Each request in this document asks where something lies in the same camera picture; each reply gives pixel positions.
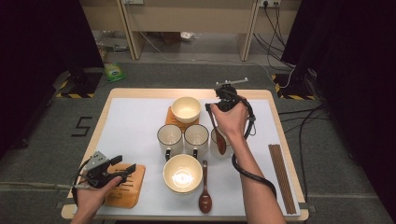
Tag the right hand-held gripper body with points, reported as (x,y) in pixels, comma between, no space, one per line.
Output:
(229,96)

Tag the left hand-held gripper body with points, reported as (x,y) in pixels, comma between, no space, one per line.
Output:
(98,177)

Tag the cream ceramic bowl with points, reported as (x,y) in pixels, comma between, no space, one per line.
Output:
(183,193)
(182,174)
(186,109)

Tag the square wooden cutout coaster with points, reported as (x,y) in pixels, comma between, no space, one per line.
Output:
(134,193)
(172,119)

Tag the brown wooden spoon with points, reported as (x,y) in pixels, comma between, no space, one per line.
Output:
(205,202)
(221,146)

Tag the row of brown chopsticks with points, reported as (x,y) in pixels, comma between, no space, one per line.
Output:
(281,180)

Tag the person's left hand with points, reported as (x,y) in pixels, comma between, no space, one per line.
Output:
(90,202)

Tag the person's right hand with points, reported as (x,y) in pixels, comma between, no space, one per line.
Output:
(232,123)

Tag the white ribbed black-rimmed mug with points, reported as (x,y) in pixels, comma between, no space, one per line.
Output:
(213,146)
(169,137)
(196,137)

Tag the white table mat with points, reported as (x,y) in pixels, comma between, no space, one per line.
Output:
(134,124)

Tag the black hazard-striped stand base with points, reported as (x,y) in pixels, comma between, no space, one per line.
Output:
(84,85)
(292,85)

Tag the small white packet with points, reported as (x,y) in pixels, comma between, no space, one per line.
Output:
(186,35)

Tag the green plastic packet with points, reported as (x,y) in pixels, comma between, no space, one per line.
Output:
(114,72)

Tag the beige wooden desk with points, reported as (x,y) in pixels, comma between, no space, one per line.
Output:
(186,18)

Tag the clear plastic bag clutter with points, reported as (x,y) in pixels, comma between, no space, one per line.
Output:
(113,43)

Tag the black curtain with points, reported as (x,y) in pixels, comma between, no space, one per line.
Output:
(358,77)
(37,62)

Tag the white wall socket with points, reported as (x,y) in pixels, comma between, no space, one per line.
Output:
(269,2)

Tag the grey metal table bracket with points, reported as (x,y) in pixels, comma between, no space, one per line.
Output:
(309,207)

